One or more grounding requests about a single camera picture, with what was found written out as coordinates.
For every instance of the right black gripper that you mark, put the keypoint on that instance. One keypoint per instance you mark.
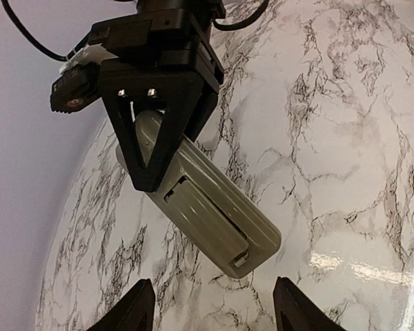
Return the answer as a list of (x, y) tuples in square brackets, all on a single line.
[(176, 38)]

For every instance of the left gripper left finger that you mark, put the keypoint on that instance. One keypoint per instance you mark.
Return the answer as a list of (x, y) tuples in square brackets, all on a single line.
[(134, 311)]

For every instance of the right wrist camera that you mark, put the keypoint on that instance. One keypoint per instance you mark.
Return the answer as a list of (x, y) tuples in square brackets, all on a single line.
[(75, 89)]

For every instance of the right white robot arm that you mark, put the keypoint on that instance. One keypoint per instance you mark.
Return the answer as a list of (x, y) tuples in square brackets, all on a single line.
[(172, 3)]

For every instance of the grey remote control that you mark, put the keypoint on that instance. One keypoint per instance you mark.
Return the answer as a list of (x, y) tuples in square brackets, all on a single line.
[(214, 213)]

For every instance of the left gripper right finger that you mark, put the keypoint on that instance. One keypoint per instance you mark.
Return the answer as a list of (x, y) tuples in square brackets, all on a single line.
[(294, 311)]

